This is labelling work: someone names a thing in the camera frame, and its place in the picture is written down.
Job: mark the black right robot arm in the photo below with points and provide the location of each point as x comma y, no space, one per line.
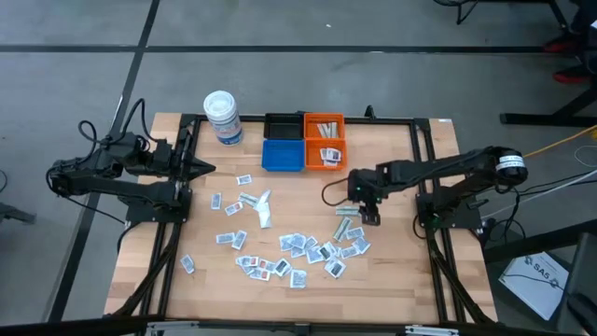
443,163

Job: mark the black floor beam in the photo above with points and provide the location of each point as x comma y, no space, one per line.
536,242

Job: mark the black camera mount crossbar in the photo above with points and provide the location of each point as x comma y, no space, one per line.
93,325

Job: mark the black plastic basket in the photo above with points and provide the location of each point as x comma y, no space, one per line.
283,127

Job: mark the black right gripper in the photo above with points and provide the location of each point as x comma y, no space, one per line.
368,191

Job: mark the white wipes canister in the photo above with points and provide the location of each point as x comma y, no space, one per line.
224,119

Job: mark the blue plastic basket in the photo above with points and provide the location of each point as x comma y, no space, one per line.
283,156

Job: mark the person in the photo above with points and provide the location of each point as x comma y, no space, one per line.
566,44

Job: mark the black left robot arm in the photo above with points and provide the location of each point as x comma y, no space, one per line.
116,189

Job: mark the orange plastic basket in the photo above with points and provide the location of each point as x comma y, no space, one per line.
312,119
312,161

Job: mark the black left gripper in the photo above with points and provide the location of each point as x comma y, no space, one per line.
173,167

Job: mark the black stand foot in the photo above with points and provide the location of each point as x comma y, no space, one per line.
16,214

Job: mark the crumpled white text packet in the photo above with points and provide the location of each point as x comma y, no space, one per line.
298,278

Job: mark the white printed paper sheet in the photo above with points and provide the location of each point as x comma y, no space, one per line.
534,284

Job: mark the black desk leg frame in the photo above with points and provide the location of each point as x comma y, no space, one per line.
550,119

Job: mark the black chair base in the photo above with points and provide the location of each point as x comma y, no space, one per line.
462,11

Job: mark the white packet with black square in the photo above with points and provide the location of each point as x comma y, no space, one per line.
334,153
335,268

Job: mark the green striped bandage strip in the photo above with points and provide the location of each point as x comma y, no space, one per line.
248,199
347,211
322,130
342,229
332,130

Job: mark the long white gauze packet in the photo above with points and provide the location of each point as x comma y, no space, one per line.
265,218
264,198

